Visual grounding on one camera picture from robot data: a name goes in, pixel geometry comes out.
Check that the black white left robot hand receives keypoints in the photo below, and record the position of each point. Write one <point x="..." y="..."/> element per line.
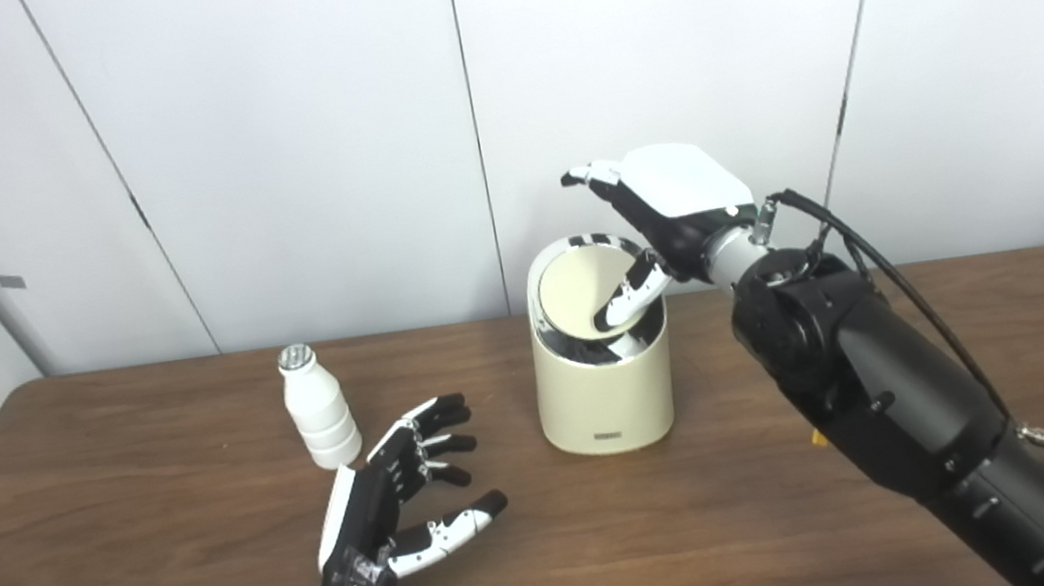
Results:
<point x="360" y="521"/>

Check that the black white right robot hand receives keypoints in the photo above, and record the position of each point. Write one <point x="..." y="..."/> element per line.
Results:
<point x="679" y="182"/>

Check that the small yellow tag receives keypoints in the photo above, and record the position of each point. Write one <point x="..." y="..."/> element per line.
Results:
<point x="818" y="439"/>

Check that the cream round bin lid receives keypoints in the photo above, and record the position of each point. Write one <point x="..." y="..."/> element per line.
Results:
<point x="577" y="291"/>

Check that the small white plastic bottle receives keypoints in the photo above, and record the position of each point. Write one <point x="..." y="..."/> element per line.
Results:
<point x="321" y="410"/>

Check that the cream-colored bin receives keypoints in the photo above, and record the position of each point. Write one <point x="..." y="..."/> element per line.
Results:
<point x="607" y="403"/>

